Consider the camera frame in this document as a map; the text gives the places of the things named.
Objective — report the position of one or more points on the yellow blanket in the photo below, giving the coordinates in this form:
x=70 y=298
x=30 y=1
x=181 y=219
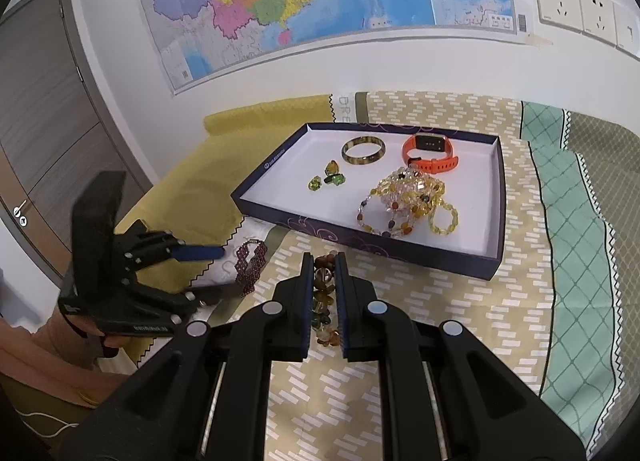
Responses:
x=200 y=171

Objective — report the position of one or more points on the person's left hand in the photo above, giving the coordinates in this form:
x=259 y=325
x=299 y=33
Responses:
x=120 y=342

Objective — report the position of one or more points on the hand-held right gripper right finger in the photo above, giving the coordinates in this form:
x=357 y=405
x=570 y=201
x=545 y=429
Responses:
x=340 y=291

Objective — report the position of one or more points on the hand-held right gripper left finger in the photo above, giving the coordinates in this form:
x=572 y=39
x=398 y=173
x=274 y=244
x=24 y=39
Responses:
x=307 y=291

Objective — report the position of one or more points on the white wall socket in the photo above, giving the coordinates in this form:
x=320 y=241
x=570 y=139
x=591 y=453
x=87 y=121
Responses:
x=557 y=1
x=629 y=33
x=598 y=11

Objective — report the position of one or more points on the person's left forearm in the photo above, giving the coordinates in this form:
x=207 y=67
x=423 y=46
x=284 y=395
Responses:
x=45 y=361

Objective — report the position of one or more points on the person's olive clothing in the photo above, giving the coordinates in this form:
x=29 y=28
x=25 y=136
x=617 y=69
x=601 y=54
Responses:
x=40 y=416

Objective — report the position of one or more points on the grey brown door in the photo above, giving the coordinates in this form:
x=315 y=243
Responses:
x=40 y=106

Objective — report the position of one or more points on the orange smart watch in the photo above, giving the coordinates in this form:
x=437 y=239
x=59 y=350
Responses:
x=440 y=166

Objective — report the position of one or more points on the brown patterned bangle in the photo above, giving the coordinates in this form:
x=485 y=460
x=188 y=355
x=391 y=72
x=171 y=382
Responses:
x=346 y=153

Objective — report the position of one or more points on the dark blue cardboard box tray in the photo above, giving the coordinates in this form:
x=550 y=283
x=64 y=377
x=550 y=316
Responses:
x=325 y=201

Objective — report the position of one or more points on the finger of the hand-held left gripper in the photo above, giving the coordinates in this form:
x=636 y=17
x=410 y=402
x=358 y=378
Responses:
x=210 y=295
x=200 y=252

